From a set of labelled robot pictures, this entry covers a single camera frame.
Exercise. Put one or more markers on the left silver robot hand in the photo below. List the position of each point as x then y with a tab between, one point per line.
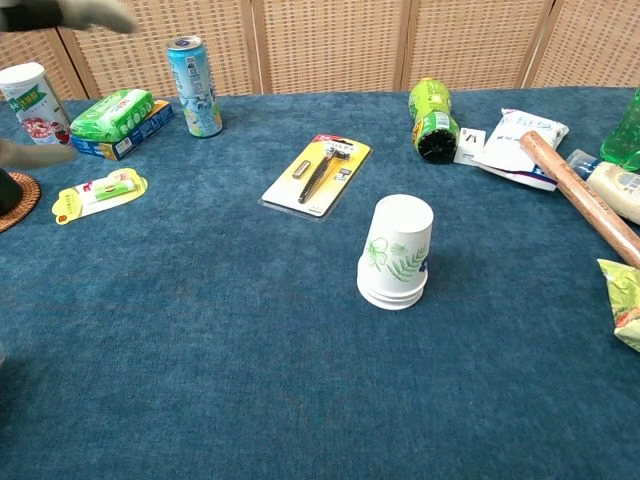
75	12

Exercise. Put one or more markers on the white floral paper cup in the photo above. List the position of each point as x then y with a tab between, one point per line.
400	240
392	305
390	294

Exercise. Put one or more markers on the white-lidded snack canister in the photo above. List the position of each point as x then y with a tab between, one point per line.
35	107

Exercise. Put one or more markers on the green wet wipes pack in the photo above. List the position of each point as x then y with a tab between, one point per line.
115	112

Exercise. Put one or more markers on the blue toothpaste box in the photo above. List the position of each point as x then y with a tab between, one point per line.
125	145

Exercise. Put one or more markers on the light blue drink can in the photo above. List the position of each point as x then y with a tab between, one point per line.
197	90

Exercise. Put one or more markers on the lip balm yellow blister pack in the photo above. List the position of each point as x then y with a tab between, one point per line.
100	195

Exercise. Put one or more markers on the black cast iron teapot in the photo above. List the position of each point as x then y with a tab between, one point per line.
9	192

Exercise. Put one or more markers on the round woven rattan coaster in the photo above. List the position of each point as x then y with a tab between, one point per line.
27	205

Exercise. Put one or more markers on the wooden rattan folding screen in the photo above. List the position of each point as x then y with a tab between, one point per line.
330	45

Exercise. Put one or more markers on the razor in yellow package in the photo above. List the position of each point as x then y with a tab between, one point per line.
317	175

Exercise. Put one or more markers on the green tea bottle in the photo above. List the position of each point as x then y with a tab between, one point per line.
432	117

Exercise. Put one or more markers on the blue felt table cloth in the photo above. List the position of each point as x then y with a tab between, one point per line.
250	360

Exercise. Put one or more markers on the small white box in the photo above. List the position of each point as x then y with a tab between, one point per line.
472	145

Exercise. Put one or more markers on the white salt bag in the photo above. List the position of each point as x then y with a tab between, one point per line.
515	140

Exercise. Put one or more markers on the brown wood-grain roll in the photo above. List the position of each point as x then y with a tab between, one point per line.
580	195

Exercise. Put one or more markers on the green soda bottle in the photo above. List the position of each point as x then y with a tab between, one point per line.
625	140

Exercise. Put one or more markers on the beige mayonnaise squeeze bottle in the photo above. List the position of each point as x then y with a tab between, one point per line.
617	190

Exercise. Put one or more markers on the light green snack bag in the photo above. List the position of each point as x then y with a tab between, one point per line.
625	300

